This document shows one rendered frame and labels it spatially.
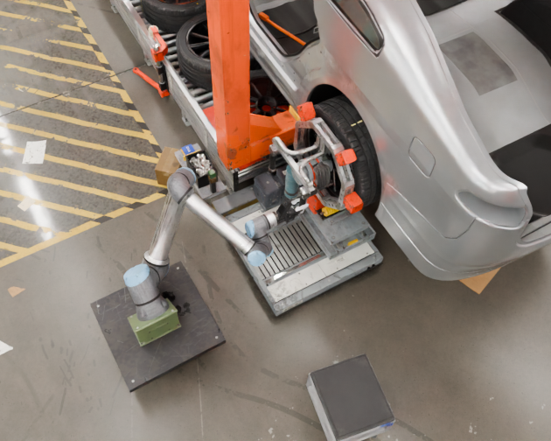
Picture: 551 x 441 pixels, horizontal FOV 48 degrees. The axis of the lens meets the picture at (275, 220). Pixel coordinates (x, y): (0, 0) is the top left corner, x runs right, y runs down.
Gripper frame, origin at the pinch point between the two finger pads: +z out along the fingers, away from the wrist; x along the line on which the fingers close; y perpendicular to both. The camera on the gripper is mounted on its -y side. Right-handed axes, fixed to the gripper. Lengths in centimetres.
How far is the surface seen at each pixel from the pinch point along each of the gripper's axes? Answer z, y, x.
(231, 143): -16, 5, -60
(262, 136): 8, 12, -62
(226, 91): -17, -41, -60
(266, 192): -1, 43, -42
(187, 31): 16, 32, -194
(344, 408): -31, 49, 99
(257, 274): -26, 75, -7
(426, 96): 39, -88, 26
